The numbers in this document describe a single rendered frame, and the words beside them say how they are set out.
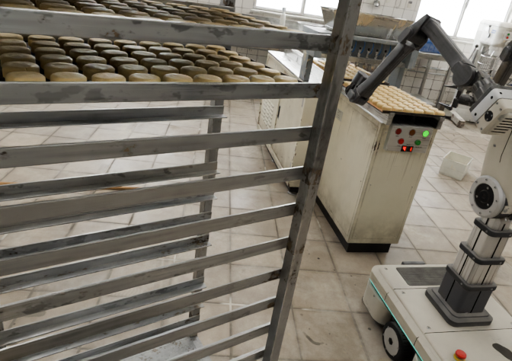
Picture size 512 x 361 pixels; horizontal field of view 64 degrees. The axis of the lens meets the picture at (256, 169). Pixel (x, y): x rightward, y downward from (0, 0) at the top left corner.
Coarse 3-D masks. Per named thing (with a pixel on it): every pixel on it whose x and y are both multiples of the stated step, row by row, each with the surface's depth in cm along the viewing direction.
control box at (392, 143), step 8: (392, 128) 211; (400, 128) 211; (408, 128) 213; (416, 128) 213; (424, 128) 215; (392, 136) 213; (400, 136) 214; (408, 136) 215; (416, 136) 216; (424, 136) 216; (384, 144) 217; (392, 144) 215; (400, 144) 216; (408, 144) 217; (424, 144) 219; (424, 152) 221
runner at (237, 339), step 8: (256, 328) 104; (264, 328) 105; (232, 336) 104; (240, 336) 101; (248, 336) 103; (256, 336) 105; (208, 344) 100; (216, 344) 98; (224, 344) 99; (232, 344) 101; (192, 352) 94; (200, 352) 96; (208, 352) 97; (216, 352) 99; (168, 360) 95; (176, 360) 92; (184, 360) 94; (192, 360) 95
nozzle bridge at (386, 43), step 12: (360, 36) 268; (372, 48) 274; (384, 48) 276; (312, 60) 272; (348, 60) 270; (360, 60) 271; (372, 60) 273; (408, 60) 275; (300, 72) 284; (396, 72) 290; (396, 84) 291
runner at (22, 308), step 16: (272, 240) 92; (208, 256) 84; (224, 256) 86; (240, 256) 89; (144, 272) 77; (160, 272) 79; (176, 272) 81; (192, 272) 83; (80, 288) 71; (96, 288) 72; (112, 288) 74; (128, 288) 76; (16, 304) 66; (32, 304) 67; (48, 304) 69; (64, 304) 70; (0, 320) 65
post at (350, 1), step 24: (360, 0) 72; (336, 24) 74; (336, 48) 75; (336, 72) 76; (336, 96) 79; (312, 144) 83; (312, 168) 84; (312, 192) 88; (288, 240) 94; (288, 264) 95; (288, 288) 98; (288, 312) 102; (264, 360) 110
